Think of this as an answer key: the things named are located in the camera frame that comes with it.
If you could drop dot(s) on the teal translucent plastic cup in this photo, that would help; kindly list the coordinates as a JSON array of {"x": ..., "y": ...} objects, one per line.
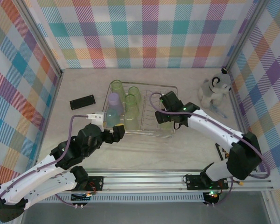
[{"x": 112, "y": 119}]

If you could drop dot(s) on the pale yellow-green plastic cup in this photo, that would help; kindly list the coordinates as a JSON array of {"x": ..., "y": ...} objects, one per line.
[{"x": 130, "y": 121}]

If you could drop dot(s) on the purple plastic cup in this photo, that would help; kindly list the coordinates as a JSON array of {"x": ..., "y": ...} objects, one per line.
[{"x": 115, "y": 103}]

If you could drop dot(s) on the green translucent plastic cup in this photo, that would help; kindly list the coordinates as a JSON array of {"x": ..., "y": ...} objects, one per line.
[
  {"x": 130, "y": 102},
  {"x": 117, "y": 89},
  {"x": 165, "y": 127},
  {"x": 134, "y": 93}
]

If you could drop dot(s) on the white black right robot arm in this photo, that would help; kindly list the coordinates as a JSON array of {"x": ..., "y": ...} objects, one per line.
[{"x": 212, "y": 126}]

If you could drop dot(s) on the black rectangular plate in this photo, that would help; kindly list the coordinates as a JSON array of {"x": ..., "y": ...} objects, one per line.
[{"x": 82, "y": 102}]

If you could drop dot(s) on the grey white plush husky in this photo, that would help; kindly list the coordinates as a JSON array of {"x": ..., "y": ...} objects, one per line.
[{"x": 214, "y": 88}]

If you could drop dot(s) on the small controller board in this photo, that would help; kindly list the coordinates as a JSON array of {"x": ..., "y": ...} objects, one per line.
[
  {"x": 212, "y": 194},
  {"x": 81, "y": 197}
]

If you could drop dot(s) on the black holder with orange parts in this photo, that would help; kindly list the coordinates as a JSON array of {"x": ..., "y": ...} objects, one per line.
[{"x": 218, "y": 149}]

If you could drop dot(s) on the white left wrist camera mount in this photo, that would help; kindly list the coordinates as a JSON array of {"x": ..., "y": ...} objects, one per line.
[{"x": 99, "y": 119}]

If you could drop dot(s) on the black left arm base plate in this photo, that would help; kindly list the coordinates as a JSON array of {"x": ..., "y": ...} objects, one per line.
[{"x": 98, "y": 183}]

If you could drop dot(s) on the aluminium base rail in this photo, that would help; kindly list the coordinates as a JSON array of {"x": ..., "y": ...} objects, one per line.
[{"x": 142, "y": 180}]

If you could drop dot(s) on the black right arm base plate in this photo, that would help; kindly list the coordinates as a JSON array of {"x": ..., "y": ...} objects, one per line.
[{"x": 192, "y": 182}]

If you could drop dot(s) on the aluminium frame post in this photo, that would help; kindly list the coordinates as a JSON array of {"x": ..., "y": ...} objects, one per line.
[
  {"x": 245, "y": 35},
  {"x": 37, "y": 35}
]

